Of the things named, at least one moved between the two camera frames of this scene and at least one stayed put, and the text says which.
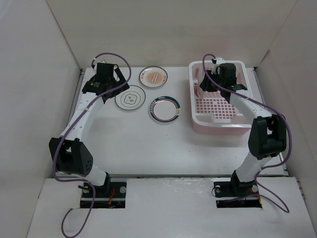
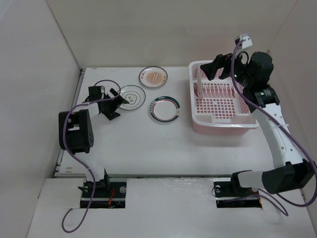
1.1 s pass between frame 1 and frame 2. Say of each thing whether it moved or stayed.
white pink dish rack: stayed
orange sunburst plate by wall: stayed
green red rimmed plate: stayed
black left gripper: moved
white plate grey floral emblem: stayed
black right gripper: moved
